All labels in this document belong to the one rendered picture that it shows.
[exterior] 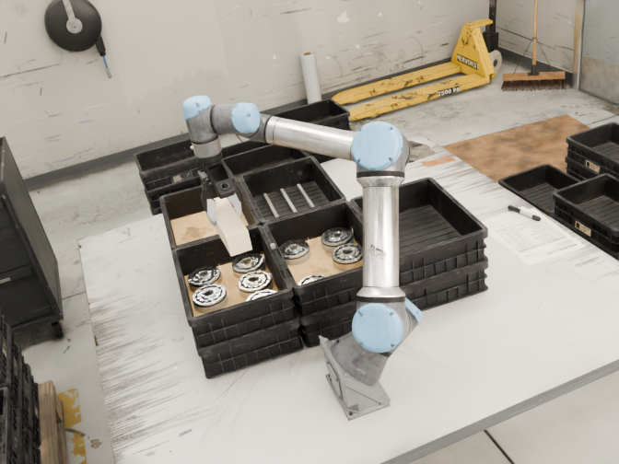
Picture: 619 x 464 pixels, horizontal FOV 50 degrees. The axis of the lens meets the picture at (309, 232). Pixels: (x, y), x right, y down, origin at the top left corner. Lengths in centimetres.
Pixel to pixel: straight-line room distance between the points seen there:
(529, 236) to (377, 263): 94
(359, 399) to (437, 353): 30
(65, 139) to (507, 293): 385
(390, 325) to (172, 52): 392
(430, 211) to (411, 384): 69
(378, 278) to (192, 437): 66
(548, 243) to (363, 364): 90
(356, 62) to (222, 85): 113
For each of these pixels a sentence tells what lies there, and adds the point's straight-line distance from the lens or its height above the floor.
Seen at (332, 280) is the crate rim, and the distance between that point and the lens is 187.
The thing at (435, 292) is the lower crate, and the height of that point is 76.
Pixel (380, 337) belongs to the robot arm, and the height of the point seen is 99.
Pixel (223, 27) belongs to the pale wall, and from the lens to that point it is 525.
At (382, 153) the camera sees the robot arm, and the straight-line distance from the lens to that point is 155.
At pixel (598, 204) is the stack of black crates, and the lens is 324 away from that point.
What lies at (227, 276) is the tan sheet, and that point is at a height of 83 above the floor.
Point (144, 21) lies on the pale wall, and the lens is 513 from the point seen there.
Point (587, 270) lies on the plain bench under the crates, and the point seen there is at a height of 70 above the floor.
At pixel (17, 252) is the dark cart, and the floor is 54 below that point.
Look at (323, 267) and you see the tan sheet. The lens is 209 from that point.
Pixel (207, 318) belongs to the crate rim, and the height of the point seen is 92.
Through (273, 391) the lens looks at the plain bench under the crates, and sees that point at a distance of 190.
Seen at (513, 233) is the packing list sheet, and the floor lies 70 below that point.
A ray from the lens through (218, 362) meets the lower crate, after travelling 194.
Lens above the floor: 201
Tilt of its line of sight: 31 degrees down
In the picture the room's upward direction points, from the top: 10 degrees counter-clockwise
